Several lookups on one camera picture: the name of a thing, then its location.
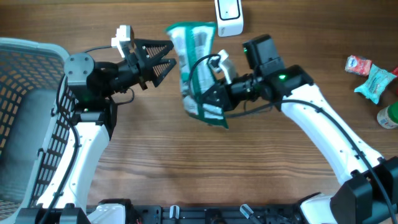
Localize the teal wet wipes pack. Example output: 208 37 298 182
354 64 397 105

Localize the black left camera cable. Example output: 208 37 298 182
37 45 113 224

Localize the green 3M gloves packet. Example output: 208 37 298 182
165 22 228 129

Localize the white barcode scanner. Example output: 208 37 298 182
214 0 244 37

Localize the grey plastic mesh basket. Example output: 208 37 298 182
1 37 80 223

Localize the black camera cable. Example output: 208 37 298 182
37 45 113 224
188 53 398 224

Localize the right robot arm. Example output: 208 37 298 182
198 35 397 223

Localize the green lid small jar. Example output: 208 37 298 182
376 102 397 129

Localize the black right camera cable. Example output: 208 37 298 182
188 53 398 224

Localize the red tube with green cap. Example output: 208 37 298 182
392 67 398 94

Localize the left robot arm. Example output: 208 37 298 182
16 38 176 223

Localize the red white small box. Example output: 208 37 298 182
345 55 373 77

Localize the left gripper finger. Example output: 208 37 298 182
134 39 174 64
150 58 177 87

